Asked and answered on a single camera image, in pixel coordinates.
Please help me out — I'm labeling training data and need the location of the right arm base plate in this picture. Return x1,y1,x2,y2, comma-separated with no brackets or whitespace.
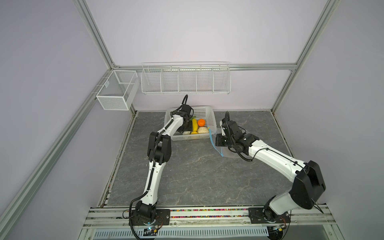
248,207,291,224

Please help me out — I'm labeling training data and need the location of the white mesh wall box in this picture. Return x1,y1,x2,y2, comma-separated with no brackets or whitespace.
96,70,140,111

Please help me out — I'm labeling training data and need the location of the aluminium front rail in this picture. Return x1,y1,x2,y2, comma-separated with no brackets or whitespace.
83,205,336,229

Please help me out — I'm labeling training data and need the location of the white wire wall shelf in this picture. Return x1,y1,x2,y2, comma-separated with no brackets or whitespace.
141,62,232,95

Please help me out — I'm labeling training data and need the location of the orange toy fruit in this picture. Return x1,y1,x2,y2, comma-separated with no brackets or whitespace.
197,119,206,127

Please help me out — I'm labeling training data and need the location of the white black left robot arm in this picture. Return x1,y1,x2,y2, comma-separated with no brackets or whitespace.
130,95,194,224

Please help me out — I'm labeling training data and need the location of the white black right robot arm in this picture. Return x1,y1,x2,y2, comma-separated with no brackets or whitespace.
211,112,326,223

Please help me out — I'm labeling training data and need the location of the clear zip top bag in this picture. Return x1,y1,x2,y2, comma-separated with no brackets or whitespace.
208,126,238,158

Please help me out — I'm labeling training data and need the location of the white vent grille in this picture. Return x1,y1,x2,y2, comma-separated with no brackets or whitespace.
93,226,269,240

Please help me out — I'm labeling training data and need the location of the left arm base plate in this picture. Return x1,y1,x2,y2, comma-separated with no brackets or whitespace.
130,209,171,226

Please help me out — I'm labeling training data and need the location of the white perforated plastic basket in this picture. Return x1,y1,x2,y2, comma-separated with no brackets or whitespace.
171,106,217,141

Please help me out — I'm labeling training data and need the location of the beige toy garlic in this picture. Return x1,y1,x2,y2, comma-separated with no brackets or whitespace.
198,127,209,134

